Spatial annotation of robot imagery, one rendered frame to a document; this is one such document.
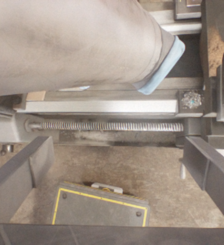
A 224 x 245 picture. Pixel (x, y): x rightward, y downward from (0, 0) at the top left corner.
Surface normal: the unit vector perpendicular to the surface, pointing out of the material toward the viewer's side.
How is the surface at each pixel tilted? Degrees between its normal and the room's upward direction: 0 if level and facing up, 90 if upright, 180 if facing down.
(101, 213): 0
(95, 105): 36
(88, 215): 0
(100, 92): 0
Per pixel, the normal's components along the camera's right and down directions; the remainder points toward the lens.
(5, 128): -0.14, 0.43
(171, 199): -0.14, -0.12
